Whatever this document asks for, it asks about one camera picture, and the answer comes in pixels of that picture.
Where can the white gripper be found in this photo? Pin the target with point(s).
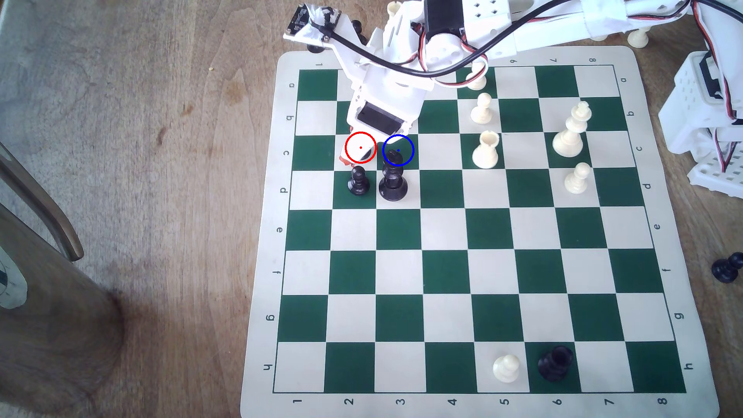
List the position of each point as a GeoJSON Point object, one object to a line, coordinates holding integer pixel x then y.
{"type": "Point", "coordinates": [378, 116]}

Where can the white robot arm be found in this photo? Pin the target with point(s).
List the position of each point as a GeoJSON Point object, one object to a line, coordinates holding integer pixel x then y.
{"type": "Point", "coordinates": [551, 26]}

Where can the black bishop chess piece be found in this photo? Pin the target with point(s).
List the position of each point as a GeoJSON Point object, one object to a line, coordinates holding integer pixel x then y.
{"type": "Point", "coordinates": [393, 183]}

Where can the green white chess mat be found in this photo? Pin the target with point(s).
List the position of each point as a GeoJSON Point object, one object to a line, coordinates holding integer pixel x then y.
{"type": "Point", "coordinates": [444, 232]}

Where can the white rook chess piece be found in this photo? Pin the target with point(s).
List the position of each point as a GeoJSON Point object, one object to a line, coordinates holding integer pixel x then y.
{"type": "Point", "coordinates": [394, 7]}
{"type": "Point", "coordinates": [485, 154]}

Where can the white pawn chess piece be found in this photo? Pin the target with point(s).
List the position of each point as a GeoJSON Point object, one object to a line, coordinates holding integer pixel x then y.
{"type": "Point", "coordinates": [506, 368]}
{"type": "Point", "coordinates": [577, 181]}
{"type": "Point", "coordinates": [481, 111]}
{"type": "Point", "coordinates": [638, 39]}
{"type": "Point", "coordinates": [476, 85]}

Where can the white king chess piece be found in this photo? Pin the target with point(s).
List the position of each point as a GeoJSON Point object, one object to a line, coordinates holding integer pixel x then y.
{"type": "Point", "coordinates": [567, 142]}

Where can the black rook chess piece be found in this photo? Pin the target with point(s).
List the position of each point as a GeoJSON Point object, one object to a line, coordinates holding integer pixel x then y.
{"type": "Point", "coordinates": [554, 364]}

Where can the small wrist camera board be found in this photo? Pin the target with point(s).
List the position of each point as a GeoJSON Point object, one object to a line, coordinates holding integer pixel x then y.
{"type": "Point", "coordinates": [307, 20]}

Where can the white perforated base plate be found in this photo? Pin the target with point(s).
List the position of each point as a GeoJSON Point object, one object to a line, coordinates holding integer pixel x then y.
{"type": "Point", "coordinates": [717, 174]}

